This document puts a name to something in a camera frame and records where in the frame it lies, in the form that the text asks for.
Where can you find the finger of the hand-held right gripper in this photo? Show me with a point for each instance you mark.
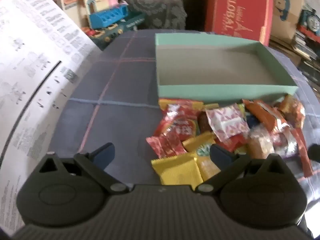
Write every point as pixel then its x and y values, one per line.
pixel 314 152

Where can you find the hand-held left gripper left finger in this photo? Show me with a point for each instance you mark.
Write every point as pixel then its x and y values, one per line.
pixel 105 153

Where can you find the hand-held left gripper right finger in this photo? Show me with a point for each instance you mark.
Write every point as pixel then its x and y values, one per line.
pixel 218 155

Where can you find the red sausage stick packet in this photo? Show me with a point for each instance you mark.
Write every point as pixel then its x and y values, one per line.
pixel 303 152

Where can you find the yellow green-label snack packet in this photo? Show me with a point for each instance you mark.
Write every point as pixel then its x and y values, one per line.
pixel 200 146

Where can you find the pink white patterned packet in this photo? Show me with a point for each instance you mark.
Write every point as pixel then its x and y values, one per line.
pixel 227 122

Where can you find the clear biscuit packet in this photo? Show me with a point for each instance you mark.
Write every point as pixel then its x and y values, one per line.
pixel 260 142

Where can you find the plain yellow snack packet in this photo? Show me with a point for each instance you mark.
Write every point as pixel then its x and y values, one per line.
pixel 175 170

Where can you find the small red snack packet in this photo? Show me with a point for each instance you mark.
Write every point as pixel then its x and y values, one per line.
pixel 157 147
pixel 176 142

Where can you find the yellow red-logo snack packet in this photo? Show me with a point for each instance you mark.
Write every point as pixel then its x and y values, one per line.
pixel 180 103

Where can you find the mint green cardboard box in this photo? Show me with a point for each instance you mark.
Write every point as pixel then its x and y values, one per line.
pixel 225 90

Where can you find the orange yellow snack packet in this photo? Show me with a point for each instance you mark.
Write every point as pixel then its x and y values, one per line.
pixel 206 167

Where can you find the brown chocolate packet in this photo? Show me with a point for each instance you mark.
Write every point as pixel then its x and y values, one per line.
pixel 203 123

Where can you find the stack of dark media cases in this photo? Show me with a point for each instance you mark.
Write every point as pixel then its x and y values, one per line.
pixel 305 52

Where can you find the white printed instruction sheet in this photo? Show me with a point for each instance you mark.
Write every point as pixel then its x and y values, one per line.
pixel 27 67

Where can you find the teal toy box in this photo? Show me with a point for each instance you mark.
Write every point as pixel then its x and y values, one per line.
pixel 120 31

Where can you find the train picture book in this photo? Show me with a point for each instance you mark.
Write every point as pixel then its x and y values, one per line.
pixel 308 20

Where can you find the cardboard box blue print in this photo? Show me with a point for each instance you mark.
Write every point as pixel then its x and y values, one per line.
pixel 287 12

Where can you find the red gift box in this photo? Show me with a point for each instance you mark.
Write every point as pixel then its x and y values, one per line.
pixel 237 10

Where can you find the grey lace cloth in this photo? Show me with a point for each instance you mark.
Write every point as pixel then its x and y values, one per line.
pixel 155 2

